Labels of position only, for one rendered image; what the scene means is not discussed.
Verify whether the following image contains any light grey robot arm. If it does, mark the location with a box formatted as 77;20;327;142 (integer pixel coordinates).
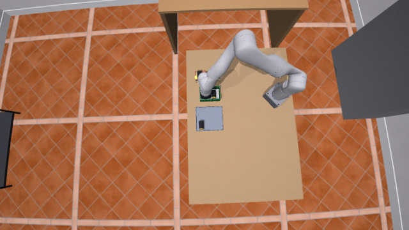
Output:
197;29;307;100

